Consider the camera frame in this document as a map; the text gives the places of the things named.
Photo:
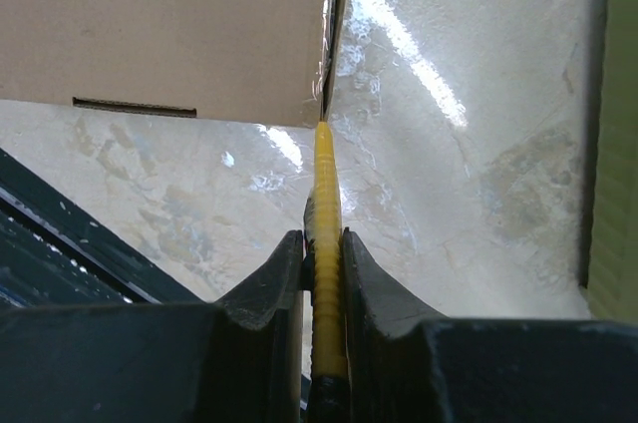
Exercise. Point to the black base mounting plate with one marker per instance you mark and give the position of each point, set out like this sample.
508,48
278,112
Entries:
54,253

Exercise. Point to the yellow utility knife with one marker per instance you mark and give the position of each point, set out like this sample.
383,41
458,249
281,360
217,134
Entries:
329,387

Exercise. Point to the olive green plastic bin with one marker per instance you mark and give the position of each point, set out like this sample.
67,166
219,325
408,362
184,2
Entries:
608,235

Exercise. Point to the brown cardboard express box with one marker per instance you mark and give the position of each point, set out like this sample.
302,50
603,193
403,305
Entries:
269,62

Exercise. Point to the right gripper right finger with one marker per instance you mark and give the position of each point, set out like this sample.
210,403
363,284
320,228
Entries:
389,357

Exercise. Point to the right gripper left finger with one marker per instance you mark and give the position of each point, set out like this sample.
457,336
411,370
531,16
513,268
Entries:
257,357

